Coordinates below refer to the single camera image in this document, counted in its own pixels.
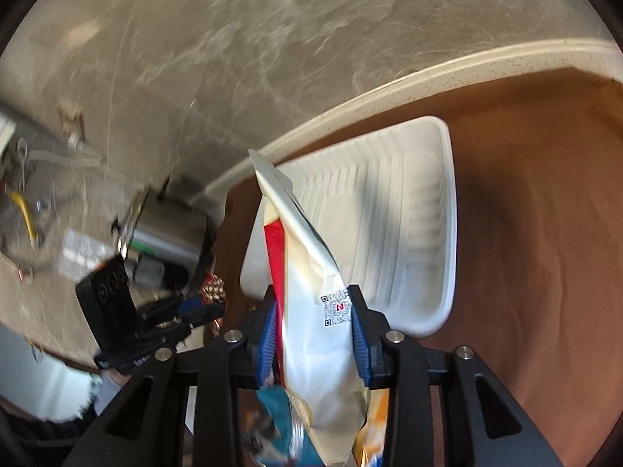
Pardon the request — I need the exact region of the white and red snack bag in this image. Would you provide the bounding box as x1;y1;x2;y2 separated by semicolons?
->
249;151;368;466

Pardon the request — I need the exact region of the orange long snack packet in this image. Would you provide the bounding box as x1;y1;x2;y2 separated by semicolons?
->
353;389;390;467

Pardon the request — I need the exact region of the red patterned nut packet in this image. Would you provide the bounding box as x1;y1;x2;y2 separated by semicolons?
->
200;272;227;337

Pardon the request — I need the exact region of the light blue snack packet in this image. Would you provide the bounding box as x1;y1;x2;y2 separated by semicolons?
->
241;386;323;466

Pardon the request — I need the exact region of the stainless steel rice cooker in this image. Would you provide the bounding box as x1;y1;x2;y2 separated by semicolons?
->
111;178;215;294

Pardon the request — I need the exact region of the white ribbed plastic tray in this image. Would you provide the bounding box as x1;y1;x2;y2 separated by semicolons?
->
239;115;458;339

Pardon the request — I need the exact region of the brown cloth mat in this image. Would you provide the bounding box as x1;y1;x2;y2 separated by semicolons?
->
211;67;623;467

